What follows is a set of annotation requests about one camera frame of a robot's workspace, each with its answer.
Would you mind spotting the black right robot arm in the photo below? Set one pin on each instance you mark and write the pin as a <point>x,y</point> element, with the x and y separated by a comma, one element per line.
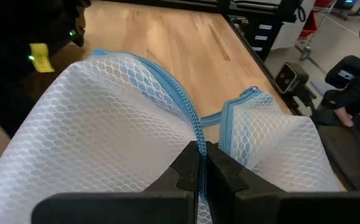
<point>8,25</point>

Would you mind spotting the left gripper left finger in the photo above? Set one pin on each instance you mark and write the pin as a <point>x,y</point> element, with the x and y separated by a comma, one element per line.
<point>111,208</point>

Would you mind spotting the white mesh blue-zipper bag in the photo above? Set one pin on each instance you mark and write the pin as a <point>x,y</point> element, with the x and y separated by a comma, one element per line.
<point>89,124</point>

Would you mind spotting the person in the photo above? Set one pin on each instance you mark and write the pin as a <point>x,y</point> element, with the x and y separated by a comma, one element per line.
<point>348,155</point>

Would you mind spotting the grey table-level camera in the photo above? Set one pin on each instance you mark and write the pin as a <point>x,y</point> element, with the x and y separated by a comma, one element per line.
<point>287,77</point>

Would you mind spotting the person's hand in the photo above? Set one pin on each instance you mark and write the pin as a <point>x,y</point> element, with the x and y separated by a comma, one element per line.
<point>345,116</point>

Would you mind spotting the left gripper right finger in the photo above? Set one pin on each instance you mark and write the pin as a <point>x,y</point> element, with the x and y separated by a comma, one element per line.
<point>292,208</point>

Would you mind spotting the black drawers with white labels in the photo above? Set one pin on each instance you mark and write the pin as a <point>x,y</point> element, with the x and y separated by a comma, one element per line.
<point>261,34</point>

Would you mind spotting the red wheeled cart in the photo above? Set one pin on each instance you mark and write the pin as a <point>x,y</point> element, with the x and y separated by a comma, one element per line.
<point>310,21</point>

